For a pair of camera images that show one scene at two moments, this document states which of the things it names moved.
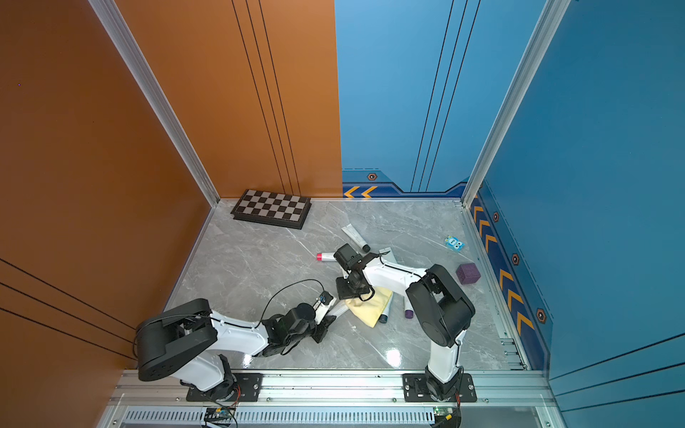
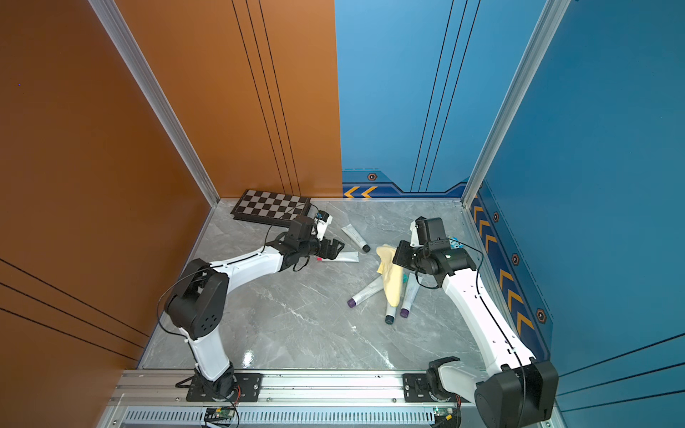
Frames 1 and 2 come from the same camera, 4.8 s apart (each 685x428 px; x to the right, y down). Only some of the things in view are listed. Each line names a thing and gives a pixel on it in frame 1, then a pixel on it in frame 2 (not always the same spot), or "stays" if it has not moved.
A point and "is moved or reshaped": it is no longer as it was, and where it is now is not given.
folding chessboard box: (272, 208) stays
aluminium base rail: (337, 399) stays
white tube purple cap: (339, 308) is moved or reshaped
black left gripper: (324, 327) -> (334, 251)
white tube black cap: (357, 237) stays
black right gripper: (342, 293) -> (400, 255)
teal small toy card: (454, 243) stays
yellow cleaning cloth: (368, 311) is moved or reshaped
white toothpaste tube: (384, 315) is moved or reshaped
